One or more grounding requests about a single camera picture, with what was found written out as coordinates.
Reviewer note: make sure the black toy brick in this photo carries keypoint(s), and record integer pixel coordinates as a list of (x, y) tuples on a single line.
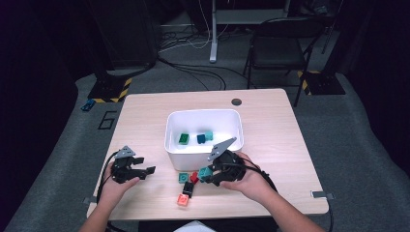
[(188, 189)]

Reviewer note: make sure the person's right hand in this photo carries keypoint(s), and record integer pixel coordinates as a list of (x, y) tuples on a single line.
[(251, 183)]

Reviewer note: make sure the small blue object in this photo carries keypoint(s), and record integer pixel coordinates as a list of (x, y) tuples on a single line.
[(87, 105)]

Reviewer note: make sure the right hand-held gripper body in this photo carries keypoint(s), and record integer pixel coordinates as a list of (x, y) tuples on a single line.
[(227, 166)]

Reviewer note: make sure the red toy brick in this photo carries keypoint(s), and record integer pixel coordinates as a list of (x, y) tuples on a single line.
[(194, 177)]

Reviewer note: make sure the person's left hand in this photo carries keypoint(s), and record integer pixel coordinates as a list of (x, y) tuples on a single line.
[(114, 190)]

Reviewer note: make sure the grey metal table bracket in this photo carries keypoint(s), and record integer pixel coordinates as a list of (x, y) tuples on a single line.
[(87, 201), (321, 194)]

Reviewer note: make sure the person's dark clothing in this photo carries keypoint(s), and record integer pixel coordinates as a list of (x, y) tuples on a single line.
[(241, 225)]

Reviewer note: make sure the dark blue toy brick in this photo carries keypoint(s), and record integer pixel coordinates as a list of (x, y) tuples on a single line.
[(201, 139)]

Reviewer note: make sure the black stand base striped tape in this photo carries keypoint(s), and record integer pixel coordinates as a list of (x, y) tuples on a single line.
[(324, 83), (108, 88)]

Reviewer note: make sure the white desk frame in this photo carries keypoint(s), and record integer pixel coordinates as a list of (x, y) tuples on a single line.
[(213, 38)]

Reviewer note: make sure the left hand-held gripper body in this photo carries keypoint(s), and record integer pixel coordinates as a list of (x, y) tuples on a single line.
[(124, 169)]

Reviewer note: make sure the black folding chair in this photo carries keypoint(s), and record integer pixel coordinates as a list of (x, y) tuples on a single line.
[(277, 48)]

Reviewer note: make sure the green toy brick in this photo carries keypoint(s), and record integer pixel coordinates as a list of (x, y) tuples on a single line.
[(184, 138)]

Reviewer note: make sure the white plastic bin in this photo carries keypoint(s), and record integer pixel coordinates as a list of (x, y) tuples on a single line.
[(193, 161)]

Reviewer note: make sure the person's white garment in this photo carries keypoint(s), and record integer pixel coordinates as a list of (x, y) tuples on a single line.
[(195, 227)]

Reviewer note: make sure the orange toy brick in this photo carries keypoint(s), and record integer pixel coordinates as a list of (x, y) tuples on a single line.
[(182, 200)]

